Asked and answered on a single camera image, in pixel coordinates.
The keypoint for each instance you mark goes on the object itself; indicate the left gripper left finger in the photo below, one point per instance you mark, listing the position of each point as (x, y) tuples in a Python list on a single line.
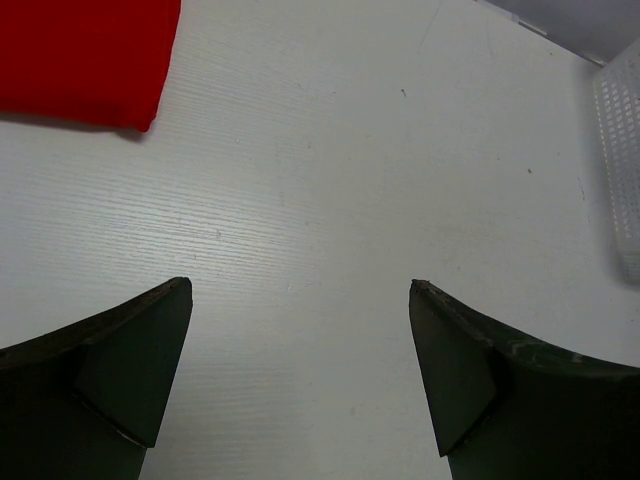
[(87, 401)]

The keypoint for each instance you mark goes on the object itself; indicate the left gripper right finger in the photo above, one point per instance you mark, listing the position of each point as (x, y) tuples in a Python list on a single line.
[(507, 405)]

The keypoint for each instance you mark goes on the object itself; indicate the white plastic basket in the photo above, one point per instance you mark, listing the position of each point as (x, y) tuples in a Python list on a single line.
[(616, 93)]

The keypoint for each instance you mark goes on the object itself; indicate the folded red t shirt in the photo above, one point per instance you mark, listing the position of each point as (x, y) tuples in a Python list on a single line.
[(102, 63)]

